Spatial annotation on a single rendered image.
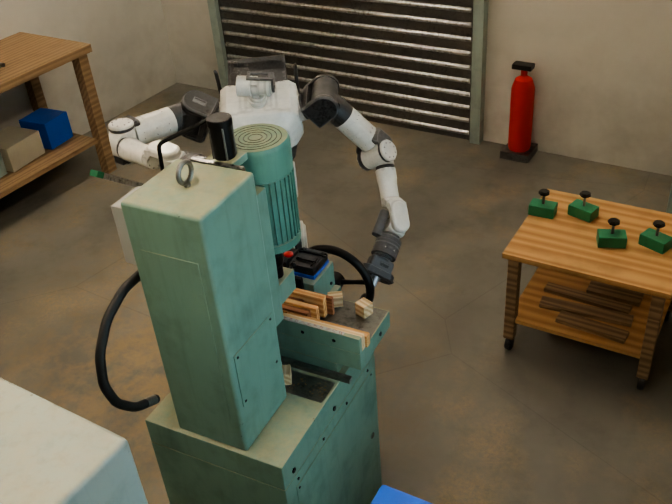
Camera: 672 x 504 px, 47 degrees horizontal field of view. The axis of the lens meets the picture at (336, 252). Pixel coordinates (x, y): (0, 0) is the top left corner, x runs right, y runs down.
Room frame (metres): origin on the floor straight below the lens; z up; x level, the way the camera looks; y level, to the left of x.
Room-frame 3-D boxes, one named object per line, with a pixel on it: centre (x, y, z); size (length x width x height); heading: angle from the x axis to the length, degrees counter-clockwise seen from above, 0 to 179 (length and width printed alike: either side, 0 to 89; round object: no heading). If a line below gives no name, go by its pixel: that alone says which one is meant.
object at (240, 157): (1.67, 0.25, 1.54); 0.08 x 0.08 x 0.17; 61
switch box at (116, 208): (1.58, 0.46, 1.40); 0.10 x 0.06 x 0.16; 151
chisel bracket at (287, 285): (1.78, 0.19, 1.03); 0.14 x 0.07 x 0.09; 151
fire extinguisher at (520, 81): (4.37, -1.21, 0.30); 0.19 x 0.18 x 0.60; 146
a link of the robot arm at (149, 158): (2.08, 0.48, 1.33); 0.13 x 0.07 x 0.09; 50
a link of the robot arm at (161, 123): (2.31, 0.59, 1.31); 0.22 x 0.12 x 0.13; 128
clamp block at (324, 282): (1.98, 0.10, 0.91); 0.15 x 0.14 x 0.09; 61
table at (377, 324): (1.90, 0.15, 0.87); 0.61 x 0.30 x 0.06; 61
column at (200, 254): (1.54, 0.32, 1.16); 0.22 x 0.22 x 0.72; 61
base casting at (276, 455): (1.69, 0.24, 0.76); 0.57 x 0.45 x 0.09; 151
